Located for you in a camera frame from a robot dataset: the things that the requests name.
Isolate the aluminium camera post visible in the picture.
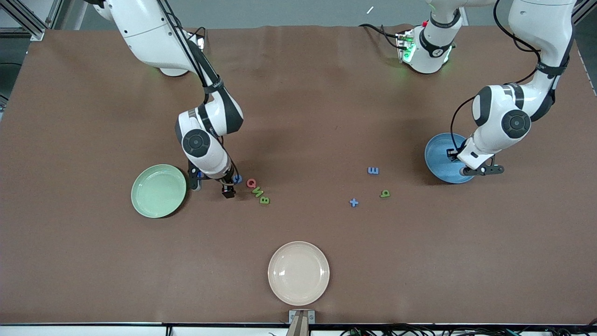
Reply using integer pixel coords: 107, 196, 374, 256
286, 309, 316, 336

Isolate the white table edge rail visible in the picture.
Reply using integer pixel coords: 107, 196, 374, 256
0, 323, 597, 336

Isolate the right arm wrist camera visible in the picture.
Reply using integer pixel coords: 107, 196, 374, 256
187, 160, 204, 192

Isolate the black right arm base cable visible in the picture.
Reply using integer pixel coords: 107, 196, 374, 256
186, 26, 207, 51

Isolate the pale green plate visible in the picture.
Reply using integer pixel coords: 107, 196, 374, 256
131, 164, 187, 219

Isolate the black left arm base cable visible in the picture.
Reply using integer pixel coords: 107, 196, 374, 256
358, 22, 404, 51

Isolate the black arm base cable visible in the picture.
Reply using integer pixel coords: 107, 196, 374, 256
358, 22, 404, 51
186, 26, 207, 51

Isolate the beige plate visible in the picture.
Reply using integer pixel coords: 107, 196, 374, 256
268, 241, 331, 307

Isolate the black cable bundle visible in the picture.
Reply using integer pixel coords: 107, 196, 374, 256
340, 324, 597, 336

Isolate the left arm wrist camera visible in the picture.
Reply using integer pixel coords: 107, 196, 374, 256
459, 163, 505, 177

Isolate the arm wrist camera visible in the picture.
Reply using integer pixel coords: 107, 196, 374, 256
187, 160, 204, 192
459, 163, 505, 177

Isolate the brown table cover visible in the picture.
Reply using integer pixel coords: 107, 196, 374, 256
0, 24, 597, 325

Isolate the aluminium frame post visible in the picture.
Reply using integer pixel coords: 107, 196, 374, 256
573, 0, 597, 25
0, 0, 61, 40

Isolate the blue plate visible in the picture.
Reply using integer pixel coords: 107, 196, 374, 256
424, 133, 476, 184

